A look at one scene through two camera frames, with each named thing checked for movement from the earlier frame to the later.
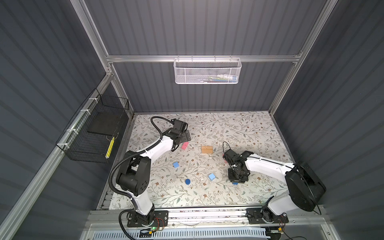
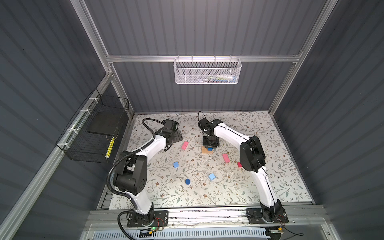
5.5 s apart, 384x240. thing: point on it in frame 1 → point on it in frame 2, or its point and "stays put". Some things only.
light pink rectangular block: (184, 145) stays put
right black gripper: (242, 178) → (216, 144)
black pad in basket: (104, 122) stays put
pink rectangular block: (224, 160) stays put
